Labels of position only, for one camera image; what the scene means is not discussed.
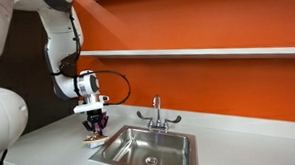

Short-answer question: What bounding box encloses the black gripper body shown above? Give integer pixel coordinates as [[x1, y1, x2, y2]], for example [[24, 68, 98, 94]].
[[86, 108, 105, 125]]

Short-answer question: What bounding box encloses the yellow snack packet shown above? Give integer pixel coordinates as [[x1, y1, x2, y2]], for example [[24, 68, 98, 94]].
[[82, 131, 110, 150]]

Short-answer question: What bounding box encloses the stainless steel sink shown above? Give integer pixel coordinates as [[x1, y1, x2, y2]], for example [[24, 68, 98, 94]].
[[86, 121, 200, 165]]

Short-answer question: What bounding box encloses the round sink drain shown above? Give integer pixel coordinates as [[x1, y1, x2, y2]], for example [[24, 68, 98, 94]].
[[144, 155, 160, 165]]

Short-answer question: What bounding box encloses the pink plastic cup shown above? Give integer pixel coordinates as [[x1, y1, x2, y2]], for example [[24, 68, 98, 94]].
[[92, 108, 111, 134]]

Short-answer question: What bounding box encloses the chrome faucet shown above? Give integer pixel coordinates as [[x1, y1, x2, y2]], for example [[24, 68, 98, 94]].
[[135, 93, 184, 134]]

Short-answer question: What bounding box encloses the dark wood cabinet panel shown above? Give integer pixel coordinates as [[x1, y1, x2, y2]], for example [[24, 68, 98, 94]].
[[0, 5, 82, 137]]

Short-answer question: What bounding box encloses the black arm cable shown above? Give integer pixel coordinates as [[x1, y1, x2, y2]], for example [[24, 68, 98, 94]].
[[47, 7, 132, 109]]

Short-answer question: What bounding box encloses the long white wall shelf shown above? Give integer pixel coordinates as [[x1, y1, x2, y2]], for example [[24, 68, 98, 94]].
[[79, 41, 295, 68]]

